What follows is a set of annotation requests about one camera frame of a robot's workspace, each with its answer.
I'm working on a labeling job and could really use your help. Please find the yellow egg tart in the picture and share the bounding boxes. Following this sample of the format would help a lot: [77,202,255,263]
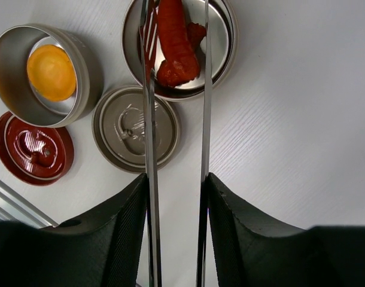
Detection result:
[26,45,77,102]

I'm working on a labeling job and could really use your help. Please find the metal tongs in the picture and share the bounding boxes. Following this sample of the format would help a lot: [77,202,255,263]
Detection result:
[139,1,213,286]

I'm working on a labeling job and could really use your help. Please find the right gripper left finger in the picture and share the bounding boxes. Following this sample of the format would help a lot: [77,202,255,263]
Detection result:
[0,174,147,286]

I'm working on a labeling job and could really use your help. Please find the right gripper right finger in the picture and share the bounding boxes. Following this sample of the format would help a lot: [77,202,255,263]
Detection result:
[207,174,365,286]

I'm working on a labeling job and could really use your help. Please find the beige round lid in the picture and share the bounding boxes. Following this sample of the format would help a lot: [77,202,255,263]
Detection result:
[92,86,181,173]

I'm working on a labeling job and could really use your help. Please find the steel bowl red rim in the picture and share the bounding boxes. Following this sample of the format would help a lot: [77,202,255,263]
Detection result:
[121,1,239,102]

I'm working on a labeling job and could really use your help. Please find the red round lid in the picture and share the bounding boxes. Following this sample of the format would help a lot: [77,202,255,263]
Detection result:
[0,112,74,186]

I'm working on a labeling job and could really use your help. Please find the steel bowl beige rim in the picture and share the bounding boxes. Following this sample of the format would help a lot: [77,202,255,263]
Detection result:
[0,23,104,128]

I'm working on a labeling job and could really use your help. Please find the aluminium mounting rail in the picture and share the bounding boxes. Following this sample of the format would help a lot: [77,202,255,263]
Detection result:
[0,180,59,228]

